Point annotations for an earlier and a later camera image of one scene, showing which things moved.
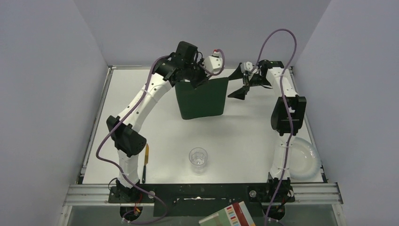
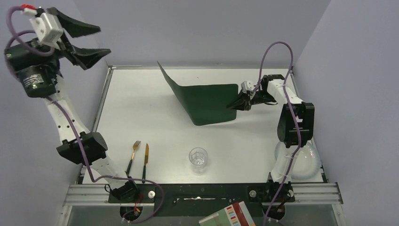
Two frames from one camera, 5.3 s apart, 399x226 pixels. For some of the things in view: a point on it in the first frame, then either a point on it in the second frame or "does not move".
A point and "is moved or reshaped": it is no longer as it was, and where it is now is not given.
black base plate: [196, 200] does not move
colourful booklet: [237, 215] does not move
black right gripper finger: [237, 74] -> [243, 102]
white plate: [305, 161] does not move
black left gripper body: [193, 76] -> [67, 43]
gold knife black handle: [147, 152] does not move
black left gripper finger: [197, 80] -> [75, 28]
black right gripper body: [247, 81] -> [255, 95]
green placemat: [206, 100] is moved or reshaped
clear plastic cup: [198, 157] does not move
